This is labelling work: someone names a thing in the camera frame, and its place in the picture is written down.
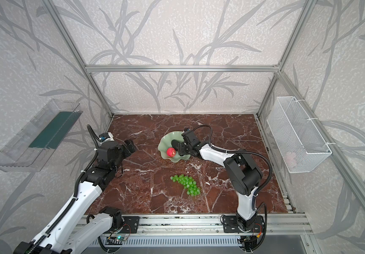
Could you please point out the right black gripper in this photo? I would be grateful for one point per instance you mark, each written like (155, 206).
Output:
(182, 148)

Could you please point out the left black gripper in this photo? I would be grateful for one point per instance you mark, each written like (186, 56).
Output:
(128, 146)

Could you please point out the red fake apple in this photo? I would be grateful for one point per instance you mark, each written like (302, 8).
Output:
(171, 152)

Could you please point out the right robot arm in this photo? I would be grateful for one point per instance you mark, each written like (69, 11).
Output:
(249, 172)

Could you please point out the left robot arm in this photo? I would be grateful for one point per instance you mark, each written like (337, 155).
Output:
(58, 236)

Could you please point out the light green wavy fruit bowl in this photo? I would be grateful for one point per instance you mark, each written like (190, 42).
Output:
(166, 149)

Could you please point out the green fake grape bunch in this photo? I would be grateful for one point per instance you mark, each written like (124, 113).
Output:
(188, 183)

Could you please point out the green circuit board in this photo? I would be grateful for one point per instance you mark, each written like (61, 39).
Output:
(117, 240)

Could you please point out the pink object in basket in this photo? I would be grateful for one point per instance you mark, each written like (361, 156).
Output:
(291, 160)

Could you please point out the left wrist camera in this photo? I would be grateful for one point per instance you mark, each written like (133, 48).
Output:
(105, 137)

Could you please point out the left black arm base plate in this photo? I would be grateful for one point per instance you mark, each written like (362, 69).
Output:
(125, 225)

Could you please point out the clear plastic wall bin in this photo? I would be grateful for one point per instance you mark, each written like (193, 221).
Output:
(30, 149)

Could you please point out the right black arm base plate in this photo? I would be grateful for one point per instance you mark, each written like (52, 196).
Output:
(236, 224)

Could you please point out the white wire mesh basket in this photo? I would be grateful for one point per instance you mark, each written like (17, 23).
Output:
(295, 131)

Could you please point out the aluminium front rail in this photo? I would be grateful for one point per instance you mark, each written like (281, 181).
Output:
(210, 225)

